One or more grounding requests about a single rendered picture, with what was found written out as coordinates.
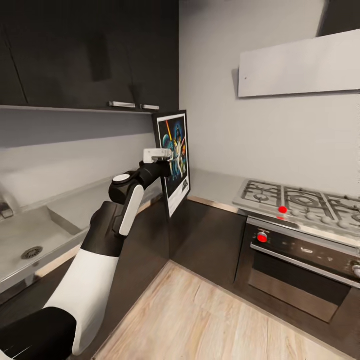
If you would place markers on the range hood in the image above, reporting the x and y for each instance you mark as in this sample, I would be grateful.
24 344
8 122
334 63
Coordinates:
330 62

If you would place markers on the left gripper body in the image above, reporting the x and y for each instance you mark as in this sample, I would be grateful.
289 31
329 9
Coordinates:
157 169

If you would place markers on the burner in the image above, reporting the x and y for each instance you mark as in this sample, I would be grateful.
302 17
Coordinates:
325 209

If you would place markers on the oven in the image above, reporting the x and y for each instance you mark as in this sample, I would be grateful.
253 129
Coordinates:
313 279

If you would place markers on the poster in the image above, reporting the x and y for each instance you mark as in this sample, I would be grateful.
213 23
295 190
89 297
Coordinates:
171 132

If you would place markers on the drop in sink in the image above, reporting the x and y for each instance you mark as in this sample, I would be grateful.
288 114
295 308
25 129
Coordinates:
30 236

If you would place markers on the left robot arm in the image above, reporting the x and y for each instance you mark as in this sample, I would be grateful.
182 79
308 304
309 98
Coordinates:
73 316

